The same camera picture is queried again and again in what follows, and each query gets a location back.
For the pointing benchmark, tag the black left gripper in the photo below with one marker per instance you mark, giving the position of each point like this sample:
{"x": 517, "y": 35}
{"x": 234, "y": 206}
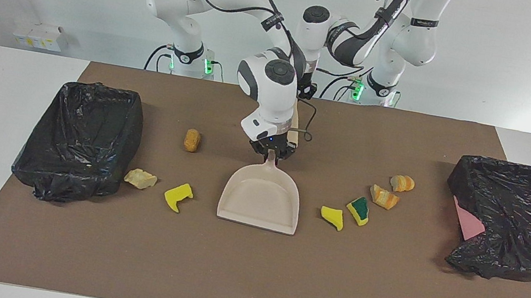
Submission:
{"x": 308, "y": 91}

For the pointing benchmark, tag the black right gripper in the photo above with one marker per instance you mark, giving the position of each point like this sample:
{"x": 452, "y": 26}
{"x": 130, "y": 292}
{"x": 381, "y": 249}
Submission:
{"x": 274, "y": 145}

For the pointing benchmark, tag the beige hand brush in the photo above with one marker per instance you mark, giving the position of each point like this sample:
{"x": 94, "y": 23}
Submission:
{"x": 295, "y": 127}

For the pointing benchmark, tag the beige plastic dustpan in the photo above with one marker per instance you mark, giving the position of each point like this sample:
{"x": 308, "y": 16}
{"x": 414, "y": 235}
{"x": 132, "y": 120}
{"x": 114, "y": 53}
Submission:
{"x": 260, "y": 199}

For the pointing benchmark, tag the brown croquette toy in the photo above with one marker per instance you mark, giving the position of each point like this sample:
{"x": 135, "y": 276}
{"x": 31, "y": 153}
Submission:
{"x": 192, "y": 140}

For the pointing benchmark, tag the yellow sponge wedge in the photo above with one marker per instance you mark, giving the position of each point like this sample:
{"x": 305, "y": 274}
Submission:
{"x": 332, "y": 217}

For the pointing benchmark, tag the yellow green sponge piece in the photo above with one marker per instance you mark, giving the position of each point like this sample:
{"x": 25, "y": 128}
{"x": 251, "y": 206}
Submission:
{"x": 358, "y": 210}

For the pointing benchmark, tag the yellow boot-shaped sponge piece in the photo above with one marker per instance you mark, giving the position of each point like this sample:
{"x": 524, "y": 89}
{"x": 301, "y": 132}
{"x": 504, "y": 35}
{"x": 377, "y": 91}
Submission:
{"x": 177, "y": 196}

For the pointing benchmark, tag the orange striped bread toy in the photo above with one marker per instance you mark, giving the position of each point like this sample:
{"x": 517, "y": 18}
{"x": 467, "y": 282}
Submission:
{"x": 402, "y": 183}
{"x": 383, "y": 197}

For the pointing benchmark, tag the pale dumpling toy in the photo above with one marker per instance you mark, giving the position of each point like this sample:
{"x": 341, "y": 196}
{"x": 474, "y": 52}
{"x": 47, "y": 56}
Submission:
{"x": 140, "y": 179}

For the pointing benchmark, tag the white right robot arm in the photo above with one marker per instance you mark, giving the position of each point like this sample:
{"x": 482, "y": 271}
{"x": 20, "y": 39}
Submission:
{"x": 273, "y": 97}

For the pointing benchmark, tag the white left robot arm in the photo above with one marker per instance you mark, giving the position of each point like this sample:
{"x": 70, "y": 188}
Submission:
{"x": 411, "y": 39}

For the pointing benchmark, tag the black trash bag bin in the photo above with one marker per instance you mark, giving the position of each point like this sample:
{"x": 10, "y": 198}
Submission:
{"x": 80, "y": 141}
{"x": 520, "y": 221}

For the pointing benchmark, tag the pink bin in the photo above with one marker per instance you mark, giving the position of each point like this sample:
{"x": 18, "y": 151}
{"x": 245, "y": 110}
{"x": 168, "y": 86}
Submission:
{"x": 467, "y": 223}

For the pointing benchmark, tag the brown table mat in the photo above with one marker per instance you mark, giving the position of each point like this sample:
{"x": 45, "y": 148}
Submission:
{"x": 245, "y": 274}

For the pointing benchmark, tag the white wall box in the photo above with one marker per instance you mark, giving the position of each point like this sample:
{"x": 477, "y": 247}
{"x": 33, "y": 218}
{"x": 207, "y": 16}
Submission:
{"x": 38, "y": 36}

